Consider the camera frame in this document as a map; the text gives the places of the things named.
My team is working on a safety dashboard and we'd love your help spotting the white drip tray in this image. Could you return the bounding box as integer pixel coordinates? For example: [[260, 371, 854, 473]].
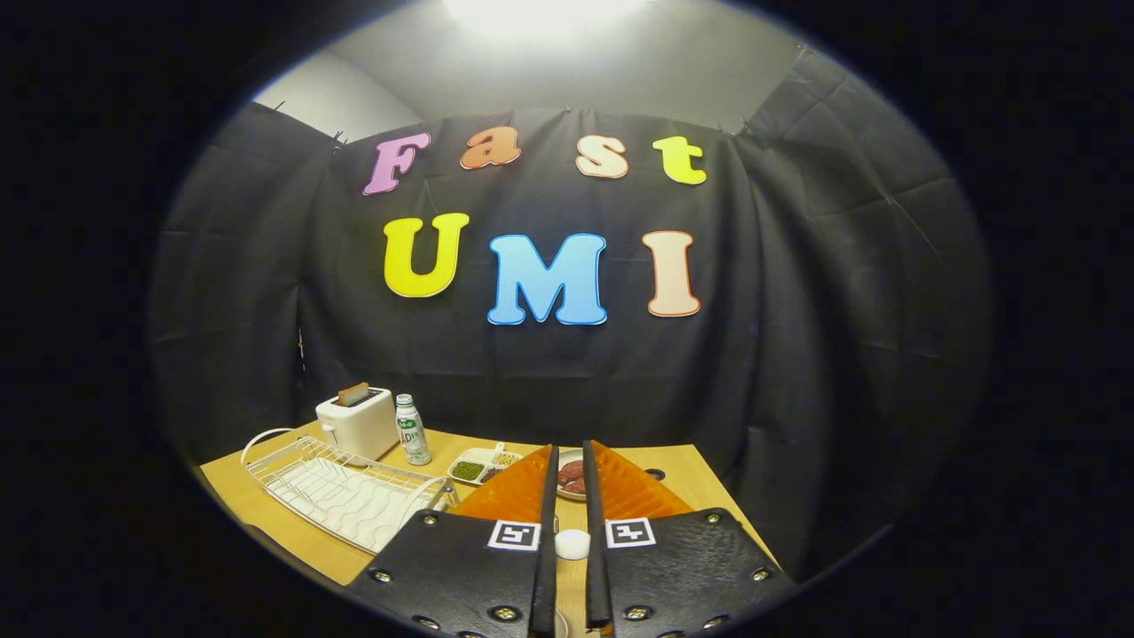
[[266, 456, 444, 555]]

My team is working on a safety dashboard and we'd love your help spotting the white green label bottle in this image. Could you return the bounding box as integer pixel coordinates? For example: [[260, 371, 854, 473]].
[[395, 393, 432, 467]]

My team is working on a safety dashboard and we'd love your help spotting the white divided snack tray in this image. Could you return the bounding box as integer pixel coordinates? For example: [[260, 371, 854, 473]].
[[447, 442, 525, 487]]

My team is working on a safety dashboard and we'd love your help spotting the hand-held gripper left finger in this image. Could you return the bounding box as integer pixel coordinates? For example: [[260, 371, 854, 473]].
[[344, 443, 561, 638]]

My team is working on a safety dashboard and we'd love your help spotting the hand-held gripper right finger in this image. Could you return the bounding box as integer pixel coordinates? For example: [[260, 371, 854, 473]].
[[582, 440, 798, 638]]

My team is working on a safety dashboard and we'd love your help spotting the beige plate with meat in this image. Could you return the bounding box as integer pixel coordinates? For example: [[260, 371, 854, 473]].
[[555, 447, 590, 502]]

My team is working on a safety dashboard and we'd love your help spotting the white toaster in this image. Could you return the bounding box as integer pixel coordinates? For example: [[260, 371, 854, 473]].
[[315, 387, 401, 462]]

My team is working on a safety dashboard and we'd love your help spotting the black backdrop cloth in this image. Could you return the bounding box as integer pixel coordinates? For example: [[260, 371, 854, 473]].
[[149, 44, 993, 586]]

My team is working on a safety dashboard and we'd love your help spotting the white wire dish rack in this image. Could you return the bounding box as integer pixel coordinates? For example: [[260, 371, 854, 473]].
[[241, 428, 457, 556]]

